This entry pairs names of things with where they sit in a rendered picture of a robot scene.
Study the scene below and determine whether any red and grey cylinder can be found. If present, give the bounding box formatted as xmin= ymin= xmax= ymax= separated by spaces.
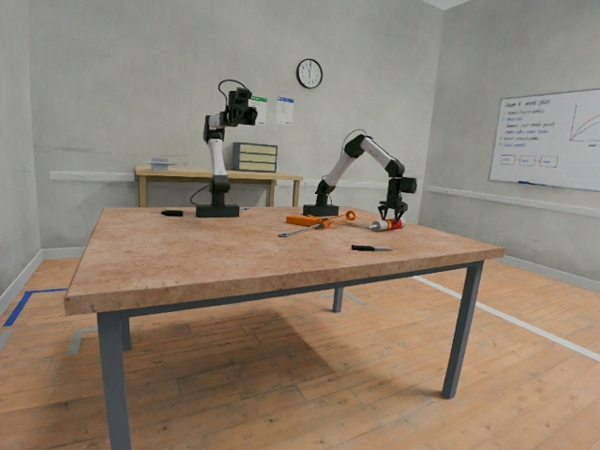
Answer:
xmin=368 ymin=217 xmax=406 ymax=232

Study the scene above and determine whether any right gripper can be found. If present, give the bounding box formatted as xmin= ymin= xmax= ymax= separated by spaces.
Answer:
xmin=229 ymin=98 xmax=258 ymax=126

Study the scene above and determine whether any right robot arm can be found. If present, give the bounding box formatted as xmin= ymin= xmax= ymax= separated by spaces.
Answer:
xmin=196 ymin=87 xmax=252 ymax=209

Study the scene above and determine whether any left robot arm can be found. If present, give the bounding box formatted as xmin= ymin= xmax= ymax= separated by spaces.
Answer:
xmin=303 ymin=134 xmax=417 ymax=208

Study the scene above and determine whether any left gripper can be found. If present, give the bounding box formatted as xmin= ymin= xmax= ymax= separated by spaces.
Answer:
xmin=378 ymin=190 xmax=408 ymax=225

